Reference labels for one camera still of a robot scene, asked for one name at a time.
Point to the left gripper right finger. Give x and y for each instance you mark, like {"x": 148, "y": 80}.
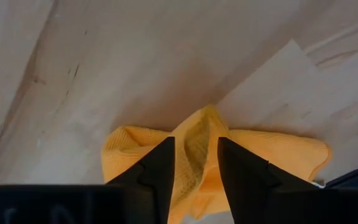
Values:
{"x": 291, "y": 205}

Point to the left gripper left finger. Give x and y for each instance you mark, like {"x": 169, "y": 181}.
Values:
{"x": 104, "y": 205}

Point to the orange microfiber towel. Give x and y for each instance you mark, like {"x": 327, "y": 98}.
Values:
{"x": 284, "y": 152}

